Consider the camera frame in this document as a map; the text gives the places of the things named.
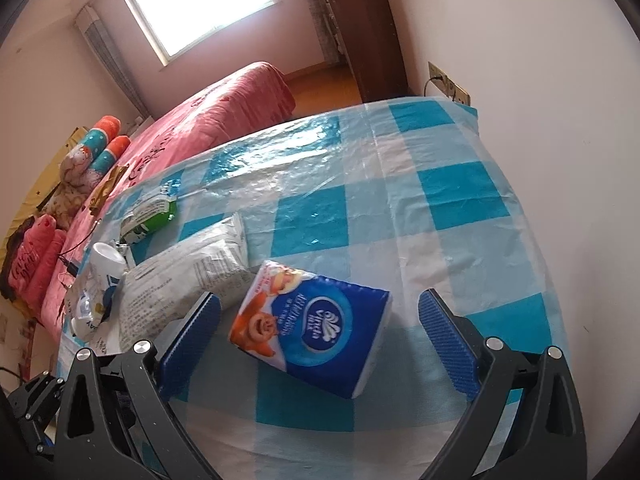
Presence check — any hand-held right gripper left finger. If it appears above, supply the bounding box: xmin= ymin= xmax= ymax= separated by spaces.
xmin=55 ymin=291 xmax=223 ymax=480

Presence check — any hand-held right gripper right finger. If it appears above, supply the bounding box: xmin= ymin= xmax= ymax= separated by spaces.
xmin=417 ymin=287 xmax=588 ymax=480

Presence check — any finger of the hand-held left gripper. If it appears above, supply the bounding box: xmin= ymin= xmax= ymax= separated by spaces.
xmin=19 ymin=371 xmax=68 ymax=421

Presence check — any white printed snack bag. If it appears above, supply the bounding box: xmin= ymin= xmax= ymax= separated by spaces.
xmin=117 ymin=212 xmax=258 ymax=353

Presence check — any blue tissue pack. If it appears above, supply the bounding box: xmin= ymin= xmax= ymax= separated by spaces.
xmin=228 ymin=260 xmax=392 ymax=400

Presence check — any crumpled clear plastic bottle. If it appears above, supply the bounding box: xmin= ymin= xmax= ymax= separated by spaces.
xmin=65 ymin=242 xmax=132 ymax=338

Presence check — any green and white packet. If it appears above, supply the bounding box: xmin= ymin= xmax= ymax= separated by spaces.
xmin=120 ymin=187 xmax=179 ymax=246

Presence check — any pink folded blanket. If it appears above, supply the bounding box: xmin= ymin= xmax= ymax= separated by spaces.
xmin=0 ymin=214 xmax=68 ymax=311

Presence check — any blue checked tablecloth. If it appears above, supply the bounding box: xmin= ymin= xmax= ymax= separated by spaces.
xmin=57 ymin=99 xmax=573 ymax=480

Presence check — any brown cloth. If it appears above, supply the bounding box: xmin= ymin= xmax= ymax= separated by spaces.
xmin=90 ymin=165 xmax=126 ymax=208

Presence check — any orange and teal roll pillow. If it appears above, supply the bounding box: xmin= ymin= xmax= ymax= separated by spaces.
xmin=82 ymin=115 xmax=123 ymax=161
xmin=92 ymin=135 xmax=132 ymax=181

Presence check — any yellow headboard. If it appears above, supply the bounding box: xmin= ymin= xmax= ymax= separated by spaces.
xmin=0 ymin=127 xmax=86 ymax=261

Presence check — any bed with pink bedspread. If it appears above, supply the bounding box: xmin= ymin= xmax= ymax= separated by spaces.
xmin=37 ymin=61 xmax=296 ymax=331

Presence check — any grey striped curtain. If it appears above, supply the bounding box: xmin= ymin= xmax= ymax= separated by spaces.
xmin=75 ymin=6 xmax=151 ymax=116

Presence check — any brown wooden wardrobe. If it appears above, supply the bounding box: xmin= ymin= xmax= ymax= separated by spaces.
xmin=317 ymin=0 xmax=411 ymax=103

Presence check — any window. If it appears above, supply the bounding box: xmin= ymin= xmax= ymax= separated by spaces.
xmin=120 ymin=0 xmax=281 ymax=66

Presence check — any brass wall socket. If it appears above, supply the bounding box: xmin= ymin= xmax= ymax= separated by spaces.
xmin=427 ymin=61 xmax=472 ymax=107

